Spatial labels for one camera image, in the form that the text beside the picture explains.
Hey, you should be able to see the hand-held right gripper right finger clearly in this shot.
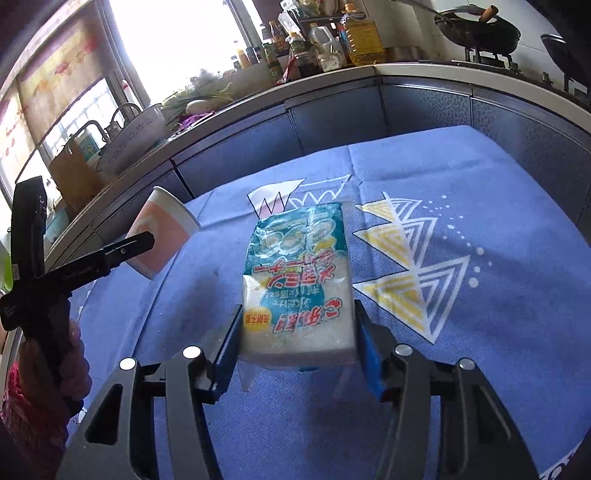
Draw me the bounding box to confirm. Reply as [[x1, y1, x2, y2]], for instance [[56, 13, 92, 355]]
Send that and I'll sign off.
[[353, 299, 539, 480]]

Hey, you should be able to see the person's left hand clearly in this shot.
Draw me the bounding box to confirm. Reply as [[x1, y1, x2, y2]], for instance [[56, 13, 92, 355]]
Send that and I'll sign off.
[[17, 318, 92, 409]]

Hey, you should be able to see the white plastic jug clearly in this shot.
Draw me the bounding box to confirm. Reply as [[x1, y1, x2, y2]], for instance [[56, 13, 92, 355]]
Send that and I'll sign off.
[[308, 25, 347, 71]]

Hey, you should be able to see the yellow cooking oil bottle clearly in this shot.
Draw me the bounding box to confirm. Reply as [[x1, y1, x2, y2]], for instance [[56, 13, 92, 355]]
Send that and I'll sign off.
[[344, 4, 386, 66]]

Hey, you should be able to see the gas stove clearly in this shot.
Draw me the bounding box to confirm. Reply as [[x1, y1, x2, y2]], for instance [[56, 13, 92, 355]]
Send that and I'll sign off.
[[464, 46, 591, 107]]

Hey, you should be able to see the metal faucet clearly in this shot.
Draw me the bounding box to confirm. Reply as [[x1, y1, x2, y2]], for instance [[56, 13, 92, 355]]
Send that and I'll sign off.
[[69, 121, 109, 153], [108, 102, 143, 134]]

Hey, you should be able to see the window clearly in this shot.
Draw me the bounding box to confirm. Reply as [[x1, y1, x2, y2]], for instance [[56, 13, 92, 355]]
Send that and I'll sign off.
[[108, 0, 287, 102]]

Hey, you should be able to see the white enamel basin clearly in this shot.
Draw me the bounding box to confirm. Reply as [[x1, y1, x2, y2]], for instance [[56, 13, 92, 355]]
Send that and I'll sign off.
[[96, 104, 167, 175]]

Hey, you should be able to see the red snack bag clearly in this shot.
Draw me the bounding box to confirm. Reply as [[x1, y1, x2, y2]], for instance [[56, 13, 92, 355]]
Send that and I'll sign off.
[[277, 55, 302, 85]]

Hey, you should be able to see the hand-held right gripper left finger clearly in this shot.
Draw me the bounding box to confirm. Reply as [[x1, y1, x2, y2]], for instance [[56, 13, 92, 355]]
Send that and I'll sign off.
[[55, 304, 245, 480]]

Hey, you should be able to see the blue printed tablecloth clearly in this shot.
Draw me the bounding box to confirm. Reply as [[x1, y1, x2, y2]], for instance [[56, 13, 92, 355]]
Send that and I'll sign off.
[[76, 124, 591, 480]]

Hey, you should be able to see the black pot with lid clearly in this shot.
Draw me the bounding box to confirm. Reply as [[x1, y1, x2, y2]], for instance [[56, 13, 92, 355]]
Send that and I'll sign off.
[[540, 33, 591, 93]]

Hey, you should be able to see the wooden cutting board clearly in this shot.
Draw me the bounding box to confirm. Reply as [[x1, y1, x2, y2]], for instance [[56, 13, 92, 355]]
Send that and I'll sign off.
[[48, 138, 105, 210]]

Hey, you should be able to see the green soap bottle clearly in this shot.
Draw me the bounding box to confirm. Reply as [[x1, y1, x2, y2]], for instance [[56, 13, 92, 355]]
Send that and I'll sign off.
[[0, 244, 12, 292]]

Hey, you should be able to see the grey kitchen cabinet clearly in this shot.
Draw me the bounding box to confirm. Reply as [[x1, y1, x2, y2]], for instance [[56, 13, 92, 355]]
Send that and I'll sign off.
[[44, 65, 591, 278]]

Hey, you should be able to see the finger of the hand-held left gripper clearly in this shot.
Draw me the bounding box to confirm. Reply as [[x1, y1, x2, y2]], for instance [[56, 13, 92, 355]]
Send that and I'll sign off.
[[95, 232, 156, 276]]

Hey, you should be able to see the white sponge packet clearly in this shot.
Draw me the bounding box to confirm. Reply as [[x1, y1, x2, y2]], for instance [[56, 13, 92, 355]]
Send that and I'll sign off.
[[239, 199, 360, 395]]

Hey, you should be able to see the printed window blind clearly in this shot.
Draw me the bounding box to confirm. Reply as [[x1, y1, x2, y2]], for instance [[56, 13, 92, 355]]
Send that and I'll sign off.
[[0, 14, 112, 195]]

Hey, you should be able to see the pink paper cup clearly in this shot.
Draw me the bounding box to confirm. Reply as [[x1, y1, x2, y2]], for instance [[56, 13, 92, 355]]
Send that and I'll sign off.
[[126, 186, 201, 281]]

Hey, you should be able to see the dark sauce bottle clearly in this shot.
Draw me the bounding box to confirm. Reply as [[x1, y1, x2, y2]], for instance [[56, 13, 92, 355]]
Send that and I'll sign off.
[[267, 42, 284, 81]]

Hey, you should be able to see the black wok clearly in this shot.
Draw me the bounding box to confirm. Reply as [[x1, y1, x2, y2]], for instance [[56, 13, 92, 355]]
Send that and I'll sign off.
[[434, 4, 522, 55]]

